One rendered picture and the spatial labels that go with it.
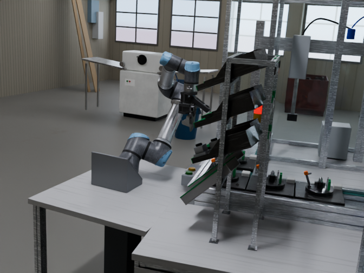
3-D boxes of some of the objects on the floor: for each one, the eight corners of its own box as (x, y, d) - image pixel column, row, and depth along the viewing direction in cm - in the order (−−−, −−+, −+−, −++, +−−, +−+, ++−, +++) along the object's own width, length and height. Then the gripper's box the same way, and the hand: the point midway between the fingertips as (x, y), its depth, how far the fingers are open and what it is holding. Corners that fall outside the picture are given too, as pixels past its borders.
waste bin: (206, 137, 713) (208, 103, 699) (194, 142, 676) (196, 107, 662) (179, 132, 733) (181, 99, 719) (166, 137, 695) (168, 103, 682)
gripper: (183, 89, 240) (181, 128, 245) (179, 91, 231) (176, 131, 237) (199, 91, 238) (196, 130, 243) (195, 93, 229) (192, 134, 235)
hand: (192, 129), depth 239 cm, fingers closed
